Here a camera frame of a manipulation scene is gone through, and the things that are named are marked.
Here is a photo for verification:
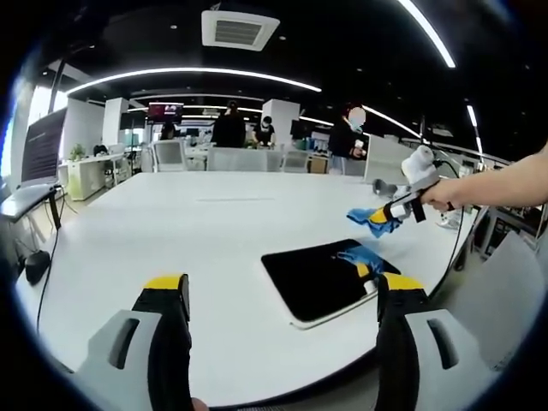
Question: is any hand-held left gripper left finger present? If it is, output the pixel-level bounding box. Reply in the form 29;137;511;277
70;273;194;411

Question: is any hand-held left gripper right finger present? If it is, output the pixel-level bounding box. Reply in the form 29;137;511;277
374;273;497;411

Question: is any blue cleaning cloth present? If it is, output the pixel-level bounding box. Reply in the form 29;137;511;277
345;205;404;240

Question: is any person's right hand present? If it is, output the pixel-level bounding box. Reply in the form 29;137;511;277
420;178;467;212

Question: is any white partition board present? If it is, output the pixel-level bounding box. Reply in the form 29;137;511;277
363;134;426;186

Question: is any white game controller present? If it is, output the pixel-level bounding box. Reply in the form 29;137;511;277
435;211;462;231

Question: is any black computer mouse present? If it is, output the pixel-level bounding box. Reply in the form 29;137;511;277
24;251;52;284

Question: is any grey laptop stand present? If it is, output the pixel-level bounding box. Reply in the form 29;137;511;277
0;182;64;224

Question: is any white desk cabinet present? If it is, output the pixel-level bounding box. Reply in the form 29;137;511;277
57;152;130;201

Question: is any white mesh office chair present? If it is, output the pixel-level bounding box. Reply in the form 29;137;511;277
152;140;189;173

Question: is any ceiling air conditioner vent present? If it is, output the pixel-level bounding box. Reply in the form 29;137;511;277
200;9;282;53

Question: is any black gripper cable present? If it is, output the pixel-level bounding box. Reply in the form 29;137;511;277
426;148;490;297

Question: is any black mouse cable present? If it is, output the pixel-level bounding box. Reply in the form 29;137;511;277
35;187;62;336

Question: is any red wall screen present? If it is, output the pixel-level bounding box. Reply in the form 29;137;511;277
146;101;186;123

